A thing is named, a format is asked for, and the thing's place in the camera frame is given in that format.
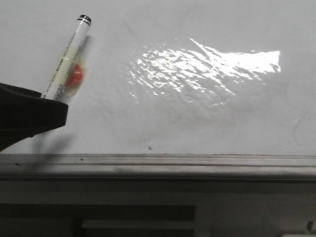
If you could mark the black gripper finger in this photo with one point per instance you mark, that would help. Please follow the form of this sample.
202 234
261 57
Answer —
24 114

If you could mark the aluminium whiteboard tray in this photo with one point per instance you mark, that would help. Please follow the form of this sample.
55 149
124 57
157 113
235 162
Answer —
158 166

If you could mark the white whiteboard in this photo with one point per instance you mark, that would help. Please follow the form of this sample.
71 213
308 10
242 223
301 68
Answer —
171 76

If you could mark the white black whiteboard marker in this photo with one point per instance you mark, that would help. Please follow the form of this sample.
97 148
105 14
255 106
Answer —
66 62

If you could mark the white cabinet below board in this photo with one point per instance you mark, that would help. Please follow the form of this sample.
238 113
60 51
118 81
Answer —
157 208

